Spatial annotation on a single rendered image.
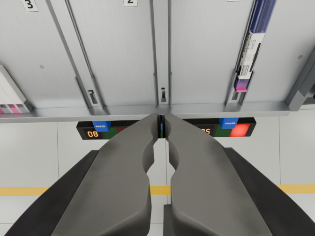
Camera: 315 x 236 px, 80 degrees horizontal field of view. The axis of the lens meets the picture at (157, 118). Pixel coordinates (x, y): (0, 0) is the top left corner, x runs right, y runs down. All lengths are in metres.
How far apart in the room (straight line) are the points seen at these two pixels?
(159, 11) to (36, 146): 1.12
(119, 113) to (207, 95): 0.14
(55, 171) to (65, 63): 0.99
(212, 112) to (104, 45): 0.18
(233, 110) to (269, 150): 0.88
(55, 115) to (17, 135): 0.99
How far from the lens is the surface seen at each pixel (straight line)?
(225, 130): 0.39
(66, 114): 0.33
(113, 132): 0.38
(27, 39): 0.30
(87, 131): 0.39
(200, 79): 0.28
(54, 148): 1.21
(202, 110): 0.30
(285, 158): 1.23
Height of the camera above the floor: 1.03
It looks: 88 degrees down
